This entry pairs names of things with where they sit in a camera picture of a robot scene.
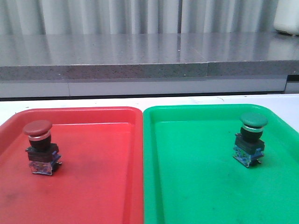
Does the green mushroom push button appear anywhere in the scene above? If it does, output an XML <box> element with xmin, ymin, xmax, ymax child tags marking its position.
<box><xmin>233</xmin><ymin>112</ymin><xmax>268</xmax><ymax>168</ymax></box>

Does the red mushroom push button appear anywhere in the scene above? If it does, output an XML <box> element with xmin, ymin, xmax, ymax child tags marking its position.
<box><xmin>23</xmin><ymin>120</ymin><xmax>62</xmax><ymax>176</ymax></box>

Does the green plastic tray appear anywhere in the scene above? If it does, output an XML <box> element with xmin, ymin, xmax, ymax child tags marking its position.
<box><xmin>143</xmin><ymin>104</ymin><xmax>299</xmax><ymax>224</ymax></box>

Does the red plastic tray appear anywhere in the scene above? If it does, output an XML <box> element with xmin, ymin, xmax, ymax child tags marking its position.
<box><xmin>0</xmin><ymin>107</ymin><xmax>144</xmax><ymax>224</ymax></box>

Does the grey stone counter slab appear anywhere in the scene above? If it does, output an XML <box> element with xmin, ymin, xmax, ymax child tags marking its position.
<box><xmin>0</xmin><ymin>32</ymin><xmax>299</xmax><ymax>82</ymax></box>

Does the white container on counter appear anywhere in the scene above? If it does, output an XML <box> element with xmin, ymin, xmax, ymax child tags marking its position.
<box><xmin>274</xmin><ymin>0</ymin><xmax>299</xmax><ymax>35</ymax></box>

